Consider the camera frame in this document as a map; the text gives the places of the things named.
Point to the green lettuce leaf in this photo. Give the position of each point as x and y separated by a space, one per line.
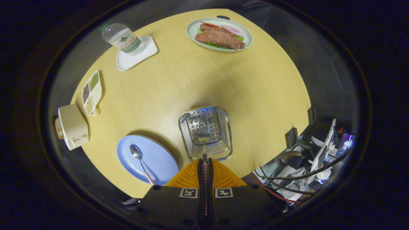
238 38

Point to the toasted bread slice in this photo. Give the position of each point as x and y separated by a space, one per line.
57 122
59 134

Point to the cream white toaster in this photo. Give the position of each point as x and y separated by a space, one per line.
73 124

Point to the white monitor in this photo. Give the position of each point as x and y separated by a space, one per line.
322 150

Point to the black table clamp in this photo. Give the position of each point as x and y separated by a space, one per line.
290 139
311 115

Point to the pile of green beans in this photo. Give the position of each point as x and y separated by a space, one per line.
94 81

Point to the brown grilled meat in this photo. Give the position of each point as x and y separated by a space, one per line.
220 39

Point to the white divided snack tray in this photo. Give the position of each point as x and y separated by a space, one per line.
97 92

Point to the pile of yellow beans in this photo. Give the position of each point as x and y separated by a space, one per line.
88 106

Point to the white square coaster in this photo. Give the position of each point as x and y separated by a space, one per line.
127 62

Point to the blue round plate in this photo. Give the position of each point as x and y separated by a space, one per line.
159 159

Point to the clear green-capped water bottle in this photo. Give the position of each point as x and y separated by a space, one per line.
124 40

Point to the lit purple screen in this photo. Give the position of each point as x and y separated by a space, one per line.
347 142

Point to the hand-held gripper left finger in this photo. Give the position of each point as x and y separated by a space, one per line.
200 179

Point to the red tomato slice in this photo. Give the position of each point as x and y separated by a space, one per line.
209 24

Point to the pale green food plate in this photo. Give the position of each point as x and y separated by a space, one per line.
191 32

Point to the pink ham slice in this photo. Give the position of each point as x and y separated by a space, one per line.
233 30

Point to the pile of dark beans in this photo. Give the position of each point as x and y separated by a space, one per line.
85 93

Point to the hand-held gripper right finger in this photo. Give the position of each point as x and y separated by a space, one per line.
211 179

